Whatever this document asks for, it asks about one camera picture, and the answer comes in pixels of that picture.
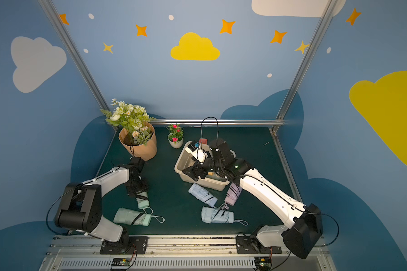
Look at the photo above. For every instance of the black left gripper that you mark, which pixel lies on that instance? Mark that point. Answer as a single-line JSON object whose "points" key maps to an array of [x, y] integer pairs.
{"points": [[138, 187]]}

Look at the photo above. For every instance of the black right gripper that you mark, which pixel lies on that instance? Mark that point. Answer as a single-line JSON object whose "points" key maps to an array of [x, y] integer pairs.
{"points": [[196, 167]]}

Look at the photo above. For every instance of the mint green umbrella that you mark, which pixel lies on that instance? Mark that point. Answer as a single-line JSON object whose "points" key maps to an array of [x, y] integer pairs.
{"points": [[143, 200], [131, 217]]}

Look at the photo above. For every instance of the light blue umbrella front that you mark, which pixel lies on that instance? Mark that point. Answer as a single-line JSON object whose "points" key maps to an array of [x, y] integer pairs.
{"points": [[216, 216]]}

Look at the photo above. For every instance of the light blue umbrella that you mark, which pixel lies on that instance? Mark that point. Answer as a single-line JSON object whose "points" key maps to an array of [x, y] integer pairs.
{"points": [[203, 195], [216, 216]]}

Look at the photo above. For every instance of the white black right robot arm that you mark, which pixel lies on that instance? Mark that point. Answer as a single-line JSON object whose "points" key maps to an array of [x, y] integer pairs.
{"points": [[304, 226]]}

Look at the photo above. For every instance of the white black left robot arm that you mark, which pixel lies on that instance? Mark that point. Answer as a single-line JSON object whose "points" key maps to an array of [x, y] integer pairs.
{"points": [[80, 208]]}

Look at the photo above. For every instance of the lilac purple folded umbrella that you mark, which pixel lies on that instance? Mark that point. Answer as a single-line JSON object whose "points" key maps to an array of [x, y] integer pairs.
{"points": [[233, 193]]}

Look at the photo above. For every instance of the beige plastic storage box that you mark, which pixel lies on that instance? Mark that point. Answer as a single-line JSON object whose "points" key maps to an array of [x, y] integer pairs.
{"points": [[212, 181]]}

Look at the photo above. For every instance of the light blue umbrella centre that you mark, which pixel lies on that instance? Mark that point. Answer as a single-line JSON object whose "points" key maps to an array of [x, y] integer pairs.
{"points": [[203, 195]]}

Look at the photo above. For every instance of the large flower pot brown wrap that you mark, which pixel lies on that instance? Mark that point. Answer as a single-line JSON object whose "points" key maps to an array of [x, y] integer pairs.
{"points": [[137, 134]]}

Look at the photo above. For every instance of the small white pot pink flowers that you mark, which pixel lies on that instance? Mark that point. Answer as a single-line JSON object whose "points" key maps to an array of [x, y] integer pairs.
{"points": [[175, 136]]}

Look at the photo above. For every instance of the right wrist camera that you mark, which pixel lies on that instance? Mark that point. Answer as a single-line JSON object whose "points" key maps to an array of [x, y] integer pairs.
{"points": [[197, 152]]}

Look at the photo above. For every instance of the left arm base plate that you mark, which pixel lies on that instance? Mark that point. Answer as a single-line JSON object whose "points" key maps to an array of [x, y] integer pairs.
{"points": [[127, 246]]}

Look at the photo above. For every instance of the aluminium front rail frame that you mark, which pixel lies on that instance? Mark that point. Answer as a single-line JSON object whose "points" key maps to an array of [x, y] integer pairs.
{"points": [[208, 252]]}

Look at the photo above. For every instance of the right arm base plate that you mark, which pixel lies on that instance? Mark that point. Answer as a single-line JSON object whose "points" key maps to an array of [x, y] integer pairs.
{"points": [[250, 245]]}

